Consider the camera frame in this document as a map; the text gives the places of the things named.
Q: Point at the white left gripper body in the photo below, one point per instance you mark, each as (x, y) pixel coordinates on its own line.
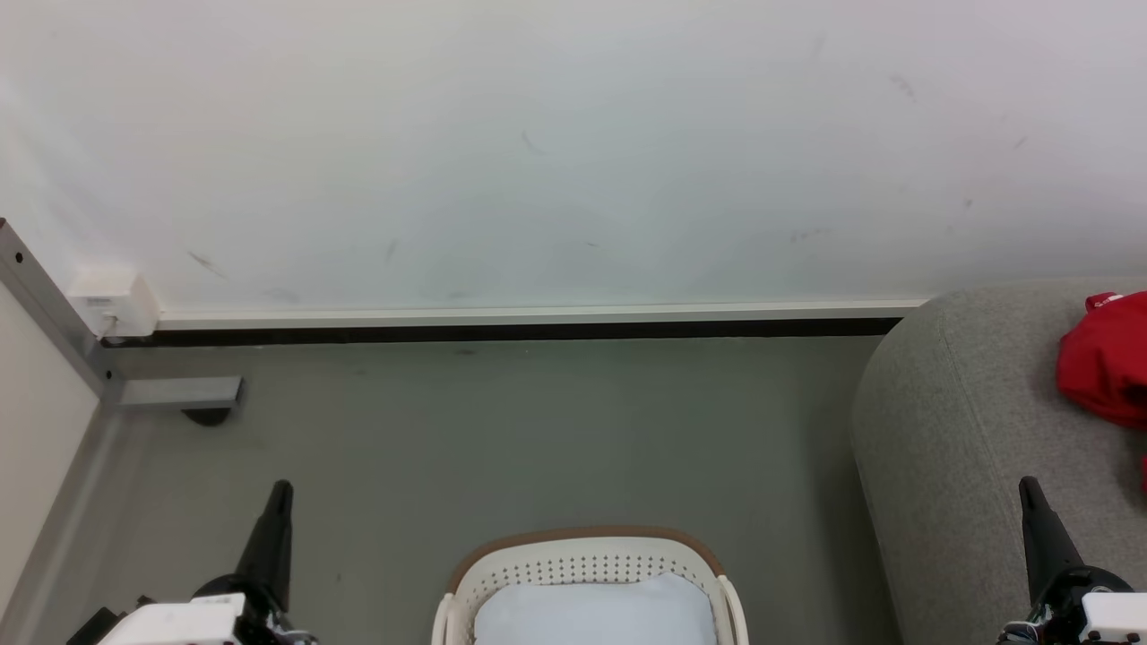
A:
(179, 623)

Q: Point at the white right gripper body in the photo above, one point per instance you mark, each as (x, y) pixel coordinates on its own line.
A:
(1102, 618)

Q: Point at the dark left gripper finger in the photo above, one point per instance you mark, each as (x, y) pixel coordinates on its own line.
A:
(271, 537)

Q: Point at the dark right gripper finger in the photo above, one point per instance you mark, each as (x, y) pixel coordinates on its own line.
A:
(1044, 537)

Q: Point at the red garment with white trim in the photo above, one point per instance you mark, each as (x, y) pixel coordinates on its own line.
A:
(1107, 358)

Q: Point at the white perforated laundry basket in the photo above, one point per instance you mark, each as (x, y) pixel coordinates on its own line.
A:
(582, 557)

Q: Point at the grey fabric sofa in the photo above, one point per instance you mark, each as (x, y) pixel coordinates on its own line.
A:
(959, 466)

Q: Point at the black baseboard strip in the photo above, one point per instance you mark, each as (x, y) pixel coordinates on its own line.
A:
(502, 332)

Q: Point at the pale blue white garment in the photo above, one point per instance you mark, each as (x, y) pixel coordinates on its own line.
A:
(596, 614)

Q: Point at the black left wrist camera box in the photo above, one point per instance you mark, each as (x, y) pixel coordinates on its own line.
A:
(90, 629)

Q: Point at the white wall outlet box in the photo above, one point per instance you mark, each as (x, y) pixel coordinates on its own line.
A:
(112, 305)

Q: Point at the white wall trim strip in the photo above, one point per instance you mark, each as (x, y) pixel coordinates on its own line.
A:
(538, 315)

